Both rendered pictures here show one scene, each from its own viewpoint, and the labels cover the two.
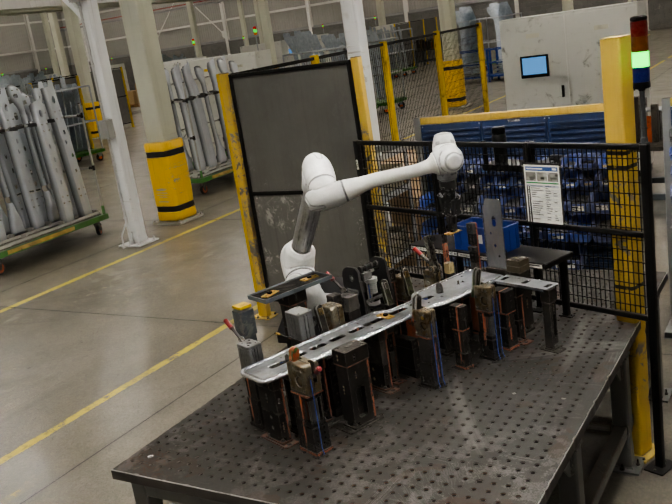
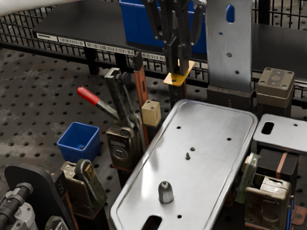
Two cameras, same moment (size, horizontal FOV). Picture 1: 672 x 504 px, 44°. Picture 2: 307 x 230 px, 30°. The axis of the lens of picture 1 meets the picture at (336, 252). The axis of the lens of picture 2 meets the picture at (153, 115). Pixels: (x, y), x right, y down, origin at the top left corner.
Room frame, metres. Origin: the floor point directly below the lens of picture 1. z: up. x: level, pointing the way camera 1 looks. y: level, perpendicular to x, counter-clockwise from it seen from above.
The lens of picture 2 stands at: (2.80, -0.12, 1.96)
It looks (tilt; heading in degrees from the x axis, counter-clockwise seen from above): 41 degrees down; 338
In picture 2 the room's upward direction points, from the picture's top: 8 degrees counter-clockwise
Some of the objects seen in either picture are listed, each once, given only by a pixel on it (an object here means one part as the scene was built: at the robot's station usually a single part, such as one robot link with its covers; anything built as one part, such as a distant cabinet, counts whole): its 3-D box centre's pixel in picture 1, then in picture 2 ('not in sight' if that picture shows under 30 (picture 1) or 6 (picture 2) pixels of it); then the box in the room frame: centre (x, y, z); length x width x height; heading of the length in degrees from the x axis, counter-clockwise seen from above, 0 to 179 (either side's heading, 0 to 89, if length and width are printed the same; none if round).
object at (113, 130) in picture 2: (435, 303); (131, 176); (3.77, -0.43, 0.88); 0.07 x 0.06 x 0.35; 38
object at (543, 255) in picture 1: (485, 250); (179, 37); (4.06, -0.76, 1.02); 0.90 x 0.22 x 0.03; 38
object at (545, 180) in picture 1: (544, 193); not in sight; (3.90, -1.03, 1.30); 0.23 x 0.02 x 0.31; 38
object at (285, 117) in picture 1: (308, 198); not in sight; (6.22, 0.14, 1.00); 1.34 x 0.14 x 2.00; 57
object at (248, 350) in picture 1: (256, 384); not in sight; (3.12, 0.40, 0.88); 0.11 x 0.10 x 0.36; 38
